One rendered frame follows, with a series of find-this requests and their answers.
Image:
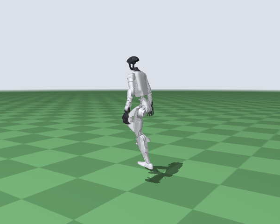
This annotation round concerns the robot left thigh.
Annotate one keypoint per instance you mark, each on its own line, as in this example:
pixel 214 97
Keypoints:
pixel 138 122

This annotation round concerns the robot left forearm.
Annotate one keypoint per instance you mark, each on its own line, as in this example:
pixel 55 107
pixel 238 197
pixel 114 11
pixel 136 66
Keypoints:
pixel 129 100

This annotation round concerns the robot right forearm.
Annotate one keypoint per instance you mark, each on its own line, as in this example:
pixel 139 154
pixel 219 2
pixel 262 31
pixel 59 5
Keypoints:
pixel 149 97

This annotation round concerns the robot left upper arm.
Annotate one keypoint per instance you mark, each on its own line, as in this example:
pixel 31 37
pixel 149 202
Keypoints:
pixel 131 78

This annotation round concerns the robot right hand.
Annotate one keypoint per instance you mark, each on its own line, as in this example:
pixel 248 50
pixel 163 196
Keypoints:
pixel 152 112

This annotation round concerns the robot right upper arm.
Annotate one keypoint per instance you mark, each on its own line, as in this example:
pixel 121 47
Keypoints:
pixel 148 86

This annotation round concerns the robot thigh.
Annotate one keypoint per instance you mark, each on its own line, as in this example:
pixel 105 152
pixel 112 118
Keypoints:
pixel 138 122
pixel 131 114

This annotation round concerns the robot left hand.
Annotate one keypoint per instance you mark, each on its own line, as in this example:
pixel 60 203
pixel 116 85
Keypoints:
pixel 125 116

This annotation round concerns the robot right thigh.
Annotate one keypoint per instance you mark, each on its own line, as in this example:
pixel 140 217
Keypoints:
pixel 131 114

